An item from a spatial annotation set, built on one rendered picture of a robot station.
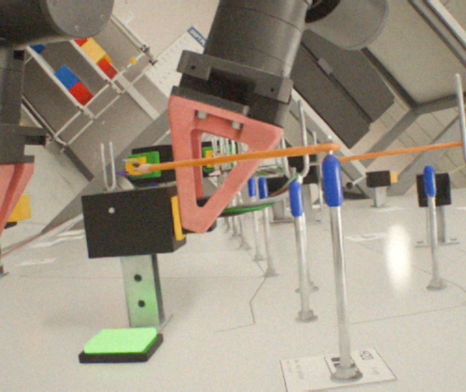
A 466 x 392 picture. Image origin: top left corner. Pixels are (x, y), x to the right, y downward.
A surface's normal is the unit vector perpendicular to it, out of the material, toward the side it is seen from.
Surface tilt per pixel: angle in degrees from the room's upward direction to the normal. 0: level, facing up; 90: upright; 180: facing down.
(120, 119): 90
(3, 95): 58
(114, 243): 98
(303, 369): 53
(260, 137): 113
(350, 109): 90
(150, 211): 98
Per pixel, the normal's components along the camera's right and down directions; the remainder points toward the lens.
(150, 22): -0.06, -0.07
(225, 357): -0.11, -0.99
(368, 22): 0.55, 0.55
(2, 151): 0.99, 0.07
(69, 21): 0.83, 0.09
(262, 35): 0.14, 0.11
